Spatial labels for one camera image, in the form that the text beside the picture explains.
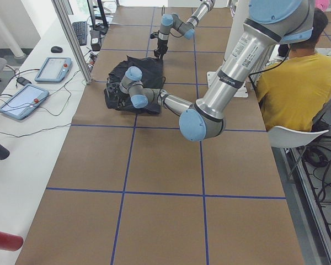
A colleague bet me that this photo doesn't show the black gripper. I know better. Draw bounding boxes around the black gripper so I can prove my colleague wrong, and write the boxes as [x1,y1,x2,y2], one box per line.
[105,81,122,103]
[150,31,169,59]

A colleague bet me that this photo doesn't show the black printed t-shirt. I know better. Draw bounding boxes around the black printed t-shirt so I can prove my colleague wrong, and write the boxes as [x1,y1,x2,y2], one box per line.
[105,56,166,115]

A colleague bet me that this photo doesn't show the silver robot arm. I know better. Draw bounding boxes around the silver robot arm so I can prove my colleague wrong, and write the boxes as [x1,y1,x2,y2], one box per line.
[104,1,315,141]
[150,0,215,59]

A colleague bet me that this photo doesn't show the blue tape grid lines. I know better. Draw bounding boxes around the blue tape grid lines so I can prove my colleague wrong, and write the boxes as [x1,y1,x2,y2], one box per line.
[45,5,331,265]

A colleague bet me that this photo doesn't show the far teach pendant tablet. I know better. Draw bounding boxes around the far teach pendant tablet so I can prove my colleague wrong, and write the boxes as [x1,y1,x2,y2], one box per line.
[34,57,72,83]

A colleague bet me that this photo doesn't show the teach pendant tablet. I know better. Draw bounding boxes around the teach pendant tablet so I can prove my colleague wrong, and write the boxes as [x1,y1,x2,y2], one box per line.
[0,84,50,120]
[34,57,72,83]

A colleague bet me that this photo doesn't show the black computer mouse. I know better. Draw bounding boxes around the black computer mouse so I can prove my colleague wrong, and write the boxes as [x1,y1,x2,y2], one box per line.
[50,46,63,54]

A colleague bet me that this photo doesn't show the black keyboard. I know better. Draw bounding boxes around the black keyboard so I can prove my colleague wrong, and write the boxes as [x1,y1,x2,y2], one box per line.
[72,21,88,46]

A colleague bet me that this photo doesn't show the near teach pendant tablet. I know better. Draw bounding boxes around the near teach pendant tablet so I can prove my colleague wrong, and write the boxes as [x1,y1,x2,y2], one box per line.
[0,84,50,120]

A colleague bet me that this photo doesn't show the brown paper table cover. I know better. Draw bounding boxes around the brown paper table cover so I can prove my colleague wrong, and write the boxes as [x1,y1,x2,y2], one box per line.
[15,6,307,265]

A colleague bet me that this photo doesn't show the person in yellow shirt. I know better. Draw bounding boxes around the person in yellow shirt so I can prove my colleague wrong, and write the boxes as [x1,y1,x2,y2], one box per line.
[256,8,331,132]

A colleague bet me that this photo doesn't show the white chair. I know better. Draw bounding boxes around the white chair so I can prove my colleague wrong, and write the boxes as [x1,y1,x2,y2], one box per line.
[266,125,330,177]

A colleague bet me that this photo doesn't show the red bottle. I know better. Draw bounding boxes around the red bottle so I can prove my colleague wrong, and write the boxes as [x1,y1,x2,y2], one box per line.
[0,231,24,251]

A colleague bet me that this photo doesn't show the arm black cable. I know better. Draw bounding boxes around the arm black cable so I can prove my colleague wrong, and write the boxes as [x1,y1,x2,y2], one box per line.
[247,57,286,92]

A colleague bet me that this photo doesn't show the aluminium frame post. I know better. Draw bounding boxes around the aluminium frame post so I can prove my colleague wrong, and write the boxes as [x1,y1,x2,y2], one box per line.
[51,0,92,84]

